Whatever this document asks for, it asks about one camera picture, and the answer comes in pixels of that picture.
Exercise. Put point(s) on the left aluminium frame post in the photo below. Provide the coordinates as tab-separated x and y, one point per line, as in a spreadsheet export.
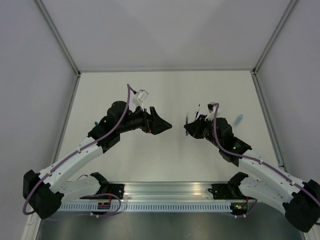
57	36

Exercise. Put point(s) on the aluminium mounting rail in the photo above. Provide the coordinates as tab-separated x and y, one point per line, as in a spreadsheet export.
174	191

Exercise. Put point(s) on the white marker pen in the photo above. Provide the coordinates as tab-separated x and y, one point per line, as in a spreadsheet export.
197	112

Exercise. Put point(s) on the white slotted cable duct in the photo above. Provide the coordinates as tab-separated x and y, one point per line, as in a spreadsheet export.
130	206

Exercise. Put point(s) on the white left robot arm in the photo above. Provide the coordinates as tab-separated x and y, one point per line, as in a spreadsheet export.
45	191

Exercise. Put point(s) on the translucent light blue cap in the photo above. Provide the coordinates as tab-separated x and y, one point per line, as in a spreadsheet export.
238	120

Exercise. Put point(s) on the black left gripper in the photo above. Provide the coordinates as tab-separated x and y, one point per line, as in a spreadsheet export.
153	123

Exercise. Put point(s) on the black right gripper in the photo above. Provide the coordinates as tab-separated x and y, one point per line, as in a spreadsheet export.
194	128

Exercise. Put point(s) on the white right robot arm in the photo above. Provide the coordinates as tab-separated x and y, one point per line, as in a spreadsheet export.
296	199

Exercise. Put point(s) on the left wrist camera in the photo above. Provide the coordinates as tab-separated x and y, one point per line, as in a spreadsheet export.
139	97

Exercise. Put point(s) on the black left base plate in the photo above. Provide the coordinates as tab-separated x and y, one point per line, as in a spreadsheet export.
116	189

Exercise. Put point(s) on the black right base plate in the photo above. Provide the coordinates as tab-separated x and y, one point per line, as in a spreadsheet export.
226	191

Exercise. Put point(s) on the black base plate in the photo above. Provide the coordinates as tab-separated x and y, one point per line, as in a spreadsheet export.
116	189
226	191

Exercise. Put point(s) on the aluminium frame post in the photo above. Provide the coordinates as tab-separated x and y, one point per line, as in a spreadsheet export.
57	36
275	34

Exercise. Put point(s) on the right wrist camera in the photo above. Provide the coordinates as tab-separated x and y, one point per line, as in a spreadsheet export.
213	111

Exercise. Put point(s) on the right aluminium frame post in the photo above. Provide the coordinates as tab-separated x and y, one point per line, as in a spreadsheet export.
275	34

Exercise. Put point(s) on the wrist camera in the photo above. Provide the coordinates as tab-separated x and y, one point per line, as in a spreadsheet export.
213	111
139	97

